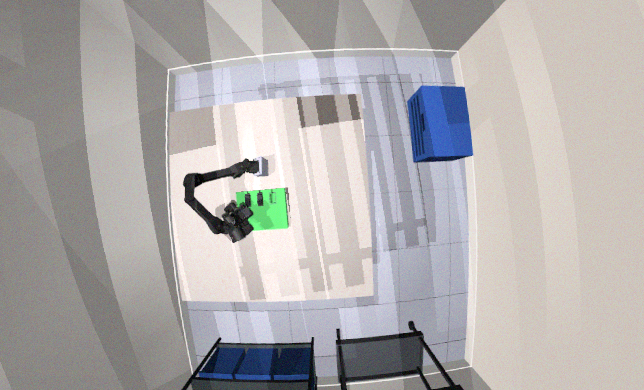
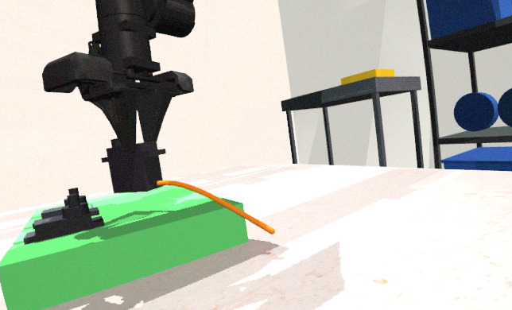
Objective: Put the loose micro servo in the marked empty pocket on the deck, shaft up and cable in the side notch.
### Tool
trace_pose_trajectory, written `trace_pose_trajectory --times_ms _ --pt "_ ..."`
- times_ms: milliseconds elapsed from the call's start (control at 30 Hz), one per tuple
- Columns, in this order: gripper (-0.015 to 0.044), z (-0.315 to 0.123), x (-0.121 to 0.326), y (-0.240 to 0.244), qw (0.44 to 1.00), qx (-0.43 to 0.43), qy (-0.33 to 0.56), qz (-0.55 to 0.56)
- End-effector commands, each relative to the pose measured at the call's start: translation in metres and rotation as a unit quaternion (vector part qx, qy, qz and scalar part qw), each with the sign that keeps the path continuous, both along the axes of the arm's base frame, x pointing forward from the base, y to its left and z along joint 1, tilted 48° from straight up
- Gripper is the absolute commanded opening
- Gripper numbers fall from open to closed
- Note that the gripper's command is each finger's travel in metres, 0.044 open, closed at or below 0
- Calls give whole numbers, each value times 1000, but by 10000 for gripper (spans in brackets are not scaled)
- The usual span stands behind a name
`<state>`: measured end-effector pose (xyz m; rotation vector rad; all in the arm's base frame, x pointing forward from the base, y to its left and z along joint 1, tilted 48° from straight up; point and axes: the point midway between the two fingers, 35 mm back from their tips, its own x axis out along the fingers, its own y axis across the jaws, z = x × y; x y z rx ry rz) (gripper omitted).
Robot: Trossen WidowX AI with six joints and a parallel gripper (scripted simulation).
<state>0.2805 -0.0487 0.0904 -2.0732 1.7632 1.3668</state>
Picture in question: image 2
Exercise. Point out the black micro servo with orange cable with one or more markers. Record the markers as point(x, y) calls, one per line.
point(141, 172)

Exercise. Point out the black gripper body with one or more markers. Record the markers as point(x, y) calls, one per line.
point(126, 58)

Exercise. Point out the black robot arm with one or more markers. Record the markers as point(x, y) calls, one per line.
point(169, 17)

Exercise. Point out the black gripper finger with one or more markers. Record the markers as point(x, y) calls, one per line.
point(152, 111)
point(119, 105)

